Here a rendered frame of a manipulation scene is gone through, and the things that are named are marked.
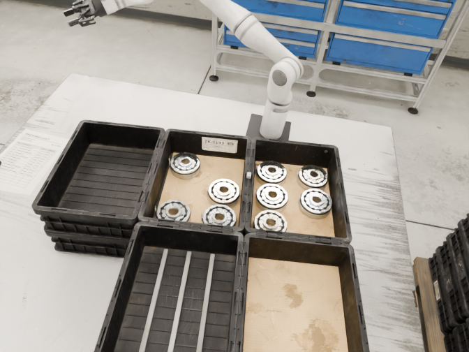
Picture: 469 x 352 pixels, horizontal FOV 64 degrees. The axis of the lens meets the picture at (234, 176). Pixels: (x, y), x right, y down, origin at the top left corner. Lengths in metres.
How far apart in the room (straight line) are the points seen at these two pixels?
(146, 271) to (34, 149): 0.82
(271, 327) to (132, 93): 1.30
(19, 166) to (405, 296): 1.45
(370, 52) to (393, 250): 1.94
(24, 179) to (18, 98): 1.79
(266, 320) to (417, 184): 1.92
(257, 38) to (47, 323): 1.10
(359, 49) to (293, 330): 2.38
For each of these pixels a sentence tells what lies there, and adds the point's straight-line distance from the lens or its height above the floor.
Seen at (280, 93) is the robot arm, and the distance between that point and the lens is 1.38.
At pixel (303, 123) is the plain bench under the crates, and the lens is 1.79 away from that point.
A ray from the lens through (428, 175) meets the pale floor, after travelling 2.88.
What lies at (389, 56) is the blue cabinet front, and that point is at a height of 0.43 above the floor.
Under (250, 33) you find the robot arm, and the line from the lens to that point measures 1.38.
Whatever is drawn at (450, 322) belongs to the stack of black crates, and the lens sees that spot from 1.95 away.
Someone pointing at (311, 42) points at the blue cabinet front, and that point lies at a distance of 3.04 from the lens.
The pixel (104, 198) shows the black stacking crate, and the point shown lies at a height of 0.83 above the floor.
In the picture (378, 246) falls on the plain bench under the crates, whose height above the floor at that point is 0.70.
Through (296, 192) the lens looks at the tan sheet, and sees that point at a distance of 1.30.
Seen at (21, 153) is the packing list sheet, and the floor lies 0.70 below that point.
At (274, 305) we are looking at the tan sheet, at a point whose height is 0.83.
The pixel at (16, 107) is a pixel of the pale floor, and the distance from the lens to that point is 3.26.
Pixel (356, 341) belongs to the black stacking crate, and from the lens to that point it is 1.01.
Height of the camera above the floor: 1.79
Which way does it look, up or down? 47 degrees down
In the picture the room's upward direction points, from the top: 5 degrees clockwise
